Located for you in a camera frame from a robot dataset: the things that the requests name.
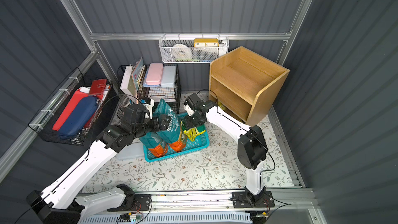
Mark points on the yellow clock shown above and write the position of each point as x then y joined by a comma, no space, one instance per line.
206,43

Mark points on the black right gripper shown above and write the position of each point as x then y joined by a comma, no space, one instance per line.
189,122

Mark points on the teal fertilizer bag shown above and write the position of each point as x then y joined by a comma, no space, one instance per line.
154,144
173,135

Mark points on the white book in organizer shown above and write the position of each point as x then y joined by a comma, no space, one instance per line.
128,84

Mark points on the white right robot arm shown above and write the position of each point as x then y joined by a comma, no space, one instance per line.
251,145

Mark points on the light blue pencil case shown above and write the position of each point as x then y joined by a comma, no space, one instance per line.
168,77

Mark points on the yellow fertilizer packet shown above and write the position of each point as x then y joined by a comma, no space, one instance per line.
222,106
193,133

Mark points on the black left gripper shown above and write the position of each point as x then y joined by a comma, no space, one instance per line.
165,123

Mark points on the white tape roll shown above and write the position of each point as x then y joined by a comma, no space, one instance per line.
181,52

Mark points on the floral table mat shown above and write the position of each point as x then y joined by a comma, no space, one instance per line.
215,167

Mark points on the pink pencil case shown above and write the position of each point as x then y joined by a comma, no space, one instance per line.
154,75

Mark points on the black rail base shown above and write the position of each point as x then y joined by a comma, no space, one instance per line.
276,206

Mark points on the white wire wall basket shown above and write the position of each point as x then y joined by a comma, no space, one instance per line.
200,55

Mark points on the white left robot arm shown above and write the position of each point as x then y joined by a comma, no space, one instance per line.
58,203

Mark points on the black wire desk organizer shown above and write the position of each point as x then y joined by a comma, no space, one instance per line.
171,95

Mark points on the black wire side basket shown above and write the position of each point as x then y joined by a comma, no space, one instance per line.
42,125

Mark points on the red folder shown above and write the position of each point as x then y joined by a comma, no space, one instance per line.
76,98

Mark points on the wooden shelf unit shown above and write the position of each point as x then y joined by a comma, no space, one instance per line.
246,83

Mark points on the teal plastic basket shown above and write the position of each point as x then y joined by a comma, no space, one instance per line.
200,143

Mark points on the navy blue pouch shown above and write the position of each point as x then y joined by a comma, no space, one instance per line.
82,113

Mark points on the dark red wallet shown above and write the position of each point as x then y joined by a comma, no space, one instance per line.
97,87

